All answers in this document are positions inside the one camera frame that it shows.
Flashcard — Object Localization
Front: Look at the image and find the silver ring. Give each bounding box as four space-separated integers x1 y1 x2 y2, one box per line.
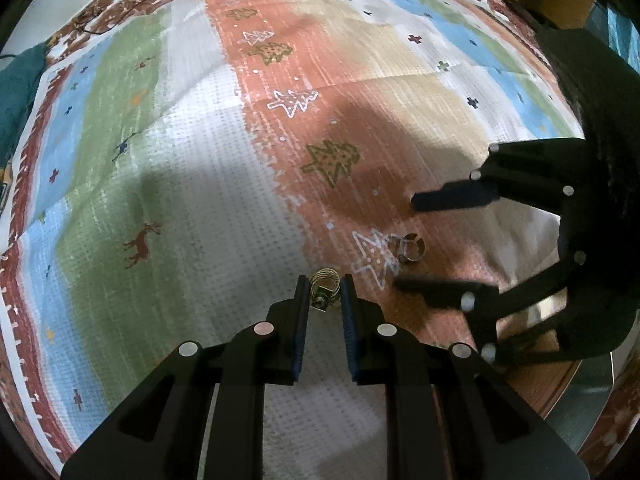
387 232 427 264

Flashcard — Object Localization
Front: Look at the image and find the striped printed blanket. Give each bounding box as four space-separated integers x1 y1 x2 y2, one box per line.
0 0 593 480

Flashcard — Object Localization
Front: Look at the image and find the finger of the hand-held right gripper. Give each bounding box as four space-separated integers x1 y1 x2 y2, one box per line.
394 259 585 367
410 136 592 213

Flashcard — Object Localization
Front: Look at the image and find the metal hose clamp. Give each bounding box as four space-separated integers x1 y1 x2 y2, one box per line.
310 267 344 312

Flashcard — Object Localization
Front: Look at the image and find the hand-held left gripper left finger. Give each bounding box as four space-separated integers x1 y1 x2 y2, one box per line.
60 275 311 480

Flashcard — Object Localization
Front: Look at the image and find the teal cloth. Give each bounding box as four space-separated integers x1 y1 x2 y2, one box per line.
0 41 49 162

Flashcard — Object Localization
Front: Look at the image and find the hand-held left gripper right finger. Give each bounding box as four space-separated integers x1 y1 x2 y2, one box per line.
340 274 590 480

